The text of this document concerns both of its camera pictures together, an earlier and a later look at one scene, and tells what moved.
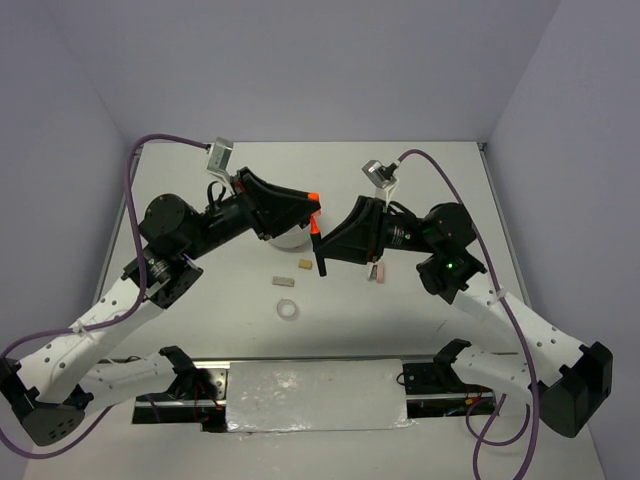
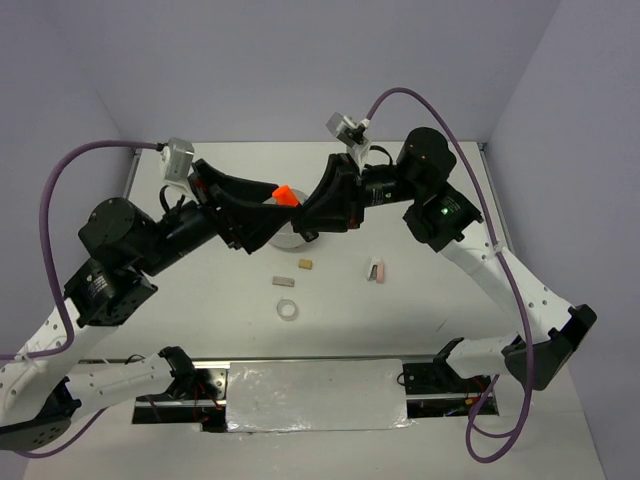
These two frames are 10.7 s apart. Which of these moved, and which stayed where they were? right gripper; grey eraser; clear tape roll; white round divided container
Moved: right gripper
Stayed: clear tape roll; grey eraser; white round divided container
